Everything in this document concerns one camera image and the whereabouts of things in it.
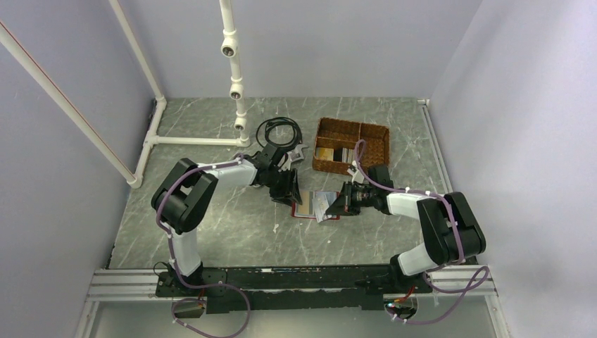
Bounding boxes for coiled black cable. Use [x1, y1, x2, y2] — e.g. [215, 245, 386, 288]
[255, 117, 303, 150]

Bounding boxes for red handled adjustable wrench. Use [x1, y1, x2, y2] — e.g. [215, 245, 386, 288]
[279, 144, 308, 171]

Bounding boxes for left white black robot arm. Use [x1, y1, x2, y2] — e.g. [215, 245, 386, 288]
[151, 144, 302, 296]

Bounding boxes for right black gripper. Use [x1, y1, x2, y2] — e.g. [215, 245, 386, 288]
[326, 181, 377, 216]

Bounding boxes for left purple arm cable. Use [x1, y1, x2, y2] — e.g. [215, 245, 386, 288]
[155, 154, 253, 338]

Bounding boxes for aluminium extrusion rail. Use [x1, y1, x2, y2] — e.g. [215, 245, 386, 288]
[87, 265, 498, 301]

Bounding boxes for brown woven basket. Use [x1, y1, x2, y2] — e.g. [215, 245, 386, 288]
[312, 118, 390, 175]

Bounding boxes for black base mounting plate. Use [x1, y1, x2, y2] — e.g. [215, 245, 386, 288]
[156, 264, 432, 314]

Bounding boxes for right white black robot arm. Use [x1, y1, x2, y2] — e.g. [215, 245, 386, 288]
[326, 165, 486, 292]

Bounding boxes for white pvc pipe frame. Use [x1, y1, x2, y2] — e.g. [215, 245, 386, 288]
[1, 1, 251, 189]

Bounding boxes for cards in basket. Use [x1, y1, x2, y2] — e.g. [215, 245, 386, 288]
[315, 147, 354, 163]

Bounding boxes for red leather card holder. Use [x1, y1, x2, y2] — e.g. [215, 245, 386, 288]
[291, 190, 340, 223]

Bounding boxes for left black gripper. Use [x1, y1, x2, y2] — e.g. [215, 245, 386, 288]
[265, 168, 302, 207]

